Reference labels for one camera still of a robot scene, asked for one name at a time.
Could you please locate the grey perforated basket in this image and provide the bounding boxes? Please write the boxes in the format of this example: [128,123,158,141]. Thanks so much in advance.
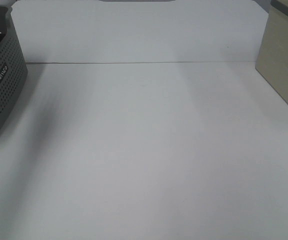
[0,5,28,131]

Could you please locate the beige plastic bin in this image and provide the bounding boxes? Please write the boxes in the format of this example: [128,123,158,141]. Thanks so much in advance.
[255,0,288,104]

